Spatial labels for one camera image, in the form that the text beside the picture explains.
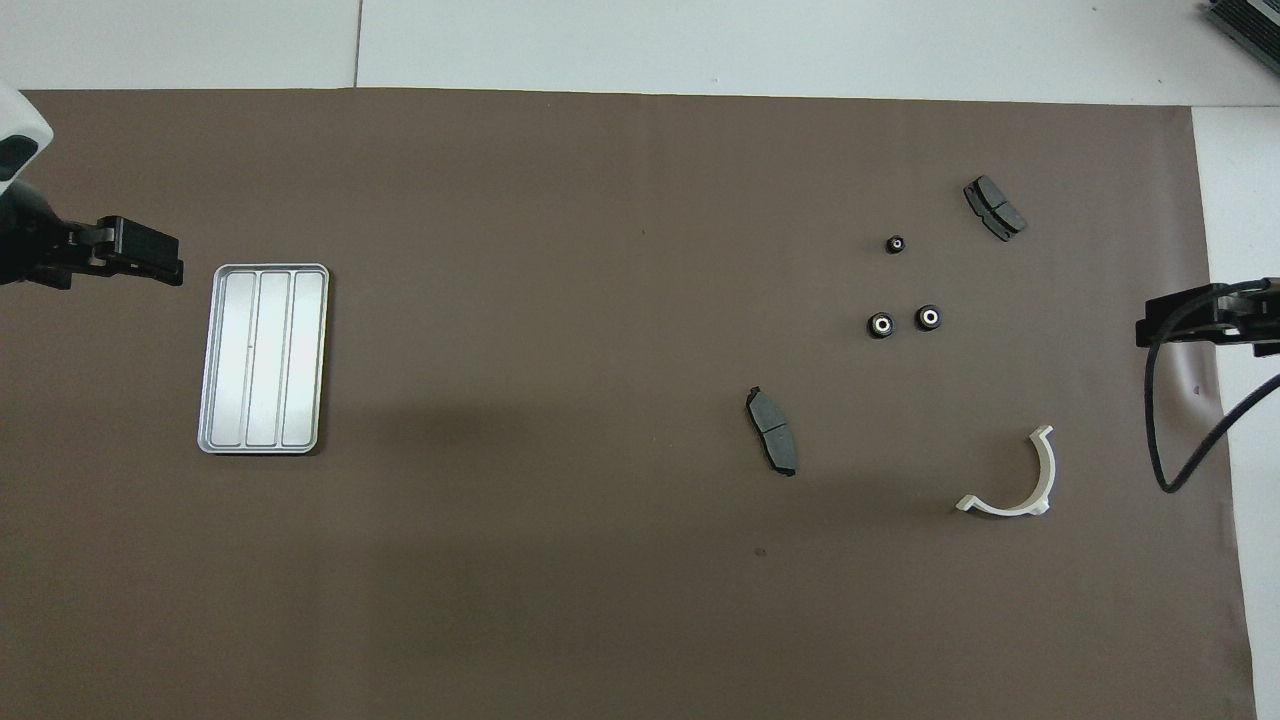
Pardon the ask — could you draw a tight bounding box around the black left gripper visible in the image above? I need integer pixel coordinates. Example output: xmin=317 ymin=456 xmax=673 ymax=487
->
xmin=0 ymin=183 xmax=185 ymax=291

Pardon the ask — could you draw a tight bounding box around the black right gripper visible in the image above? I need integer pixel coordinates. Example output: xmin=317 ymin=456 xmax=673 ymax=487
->
xmin=1135 ymin=278 xmax=1280 ymax=359

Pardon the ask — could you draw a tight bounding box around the silver metal tray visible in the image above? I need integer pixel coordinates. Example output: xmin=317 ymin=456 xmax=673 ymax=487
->
xmin=197 ymin=263 xmax=330 ymax=456

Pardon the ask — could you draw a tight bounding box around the dark grey brake pad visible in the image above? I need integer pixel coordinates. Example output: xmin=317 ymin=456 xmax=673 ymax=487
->
xmin=746 ymin=386 xmax=799 ymax=478
xmin=963 ymin=175 xmax=1028 ymax=243

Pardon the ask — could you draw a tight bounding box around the dark ribbed metal device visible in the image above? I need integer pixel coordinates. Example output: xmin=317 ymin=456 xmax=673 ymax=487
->
xmin=1203 ymin=0 xmax=1280 ymax=77

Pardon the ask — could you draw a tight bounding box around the brown table mat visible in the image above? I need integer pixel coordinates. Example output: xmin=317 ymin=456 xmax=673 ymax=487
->
xmin=0 ymin=88 xmax=1259 ymax=720

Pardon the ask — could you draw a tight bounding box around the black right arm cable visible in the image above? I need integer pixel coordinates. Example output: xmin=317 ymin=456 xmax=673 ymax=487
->
xmin=1143 ymin=282 xmax=1280 ymax=495

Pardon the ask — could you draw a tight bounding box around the white curved plastic bracket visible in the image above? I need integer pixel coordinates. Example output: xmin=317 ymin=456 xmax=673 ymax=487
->
xmin=955 ymin=425 xmax=1057 ymax=518

